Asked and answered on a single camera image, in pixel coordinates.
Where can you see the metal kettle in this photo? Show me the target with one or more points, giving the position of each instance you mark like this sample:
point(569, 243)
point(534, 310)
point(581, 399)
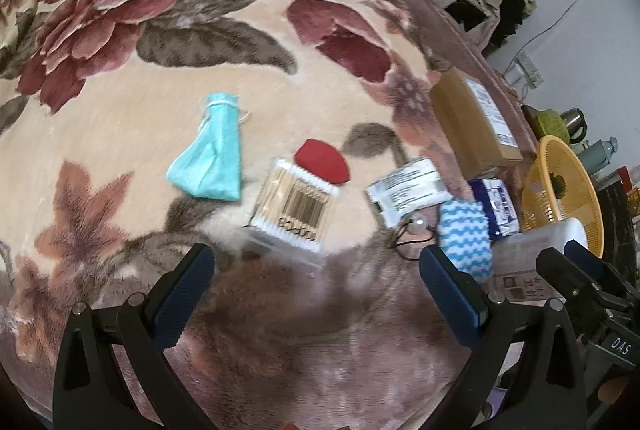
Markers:
point(574, 122)

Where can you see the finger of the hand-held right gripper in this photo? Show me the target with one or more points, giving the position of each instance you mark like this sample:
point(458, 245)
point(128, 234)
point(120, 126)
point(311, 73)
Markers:
point(565, 277)
point(587, 260)

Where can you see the blue white wavy cloth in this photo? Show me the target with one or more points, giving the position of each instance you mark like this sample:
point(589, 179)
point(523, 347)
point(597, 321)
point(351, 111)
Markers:
point(462, 235)

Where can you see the small dark object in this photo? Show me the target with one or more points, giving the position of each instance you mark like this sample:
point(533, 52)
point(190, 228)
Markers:
point(557, 184)

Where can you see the white plastic jar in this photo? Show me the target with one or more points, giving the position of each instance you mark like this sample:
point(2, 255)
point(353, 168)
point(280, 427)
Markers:
point(525, 250)

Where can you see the cotton swab box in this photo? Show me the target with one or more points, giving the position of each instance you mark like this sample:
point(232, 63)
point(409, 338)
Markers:
point(295, 205)

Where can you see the red makeup sponge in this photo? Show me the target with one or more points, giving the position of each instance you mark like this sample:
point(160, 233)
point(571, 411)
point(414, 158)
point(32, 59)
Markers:
point(320, 159)

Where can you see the floral fleece blanket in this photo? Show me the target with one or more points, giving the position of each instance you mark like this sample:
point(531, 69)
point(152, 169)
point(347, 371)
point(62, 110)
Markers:
point(125, 109)

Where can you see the cardboard box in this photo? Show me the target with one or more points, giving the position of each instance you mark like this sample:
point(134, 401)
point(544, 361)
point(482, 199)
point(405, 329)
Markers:
point(465, 124)

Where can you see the grey thermos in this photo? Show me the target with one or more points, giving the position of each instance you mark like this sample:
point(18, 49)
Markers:
point(597, 157)

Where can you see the yellow plastic basket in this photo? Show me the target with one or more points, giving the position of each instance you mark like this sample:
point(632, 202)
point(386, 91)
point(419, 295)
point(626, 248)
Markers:
point(582, 190)

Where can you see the teal face mask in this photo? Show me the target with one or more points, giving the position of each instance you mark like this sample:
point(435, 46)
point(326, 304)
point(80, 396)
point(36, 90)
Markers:
point(210, 159)

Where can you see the white wipe packet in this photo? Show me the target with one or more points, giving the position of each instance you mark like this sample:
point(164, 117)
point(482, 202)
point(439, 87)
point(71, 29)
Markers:
point(405, 190)

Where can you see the white power strip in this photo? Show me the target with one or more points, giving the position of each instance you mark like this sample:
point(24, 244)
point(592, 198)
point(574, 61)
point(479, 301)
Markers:
point(525, 69)

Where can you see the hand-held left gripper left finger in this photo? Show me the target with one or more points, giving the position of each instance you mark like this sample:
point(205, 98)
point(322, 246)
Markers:
point(182, 295)

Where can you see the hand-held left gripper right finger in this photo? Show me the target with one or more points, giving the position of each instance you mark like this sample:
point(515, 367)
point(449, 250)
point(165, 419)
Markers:
point(450, 295)

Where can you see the blue white plastic packet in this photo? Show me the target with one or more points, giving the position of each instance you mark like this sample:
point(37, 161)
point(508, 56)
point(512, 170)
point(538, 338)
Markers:
point(495, 205)

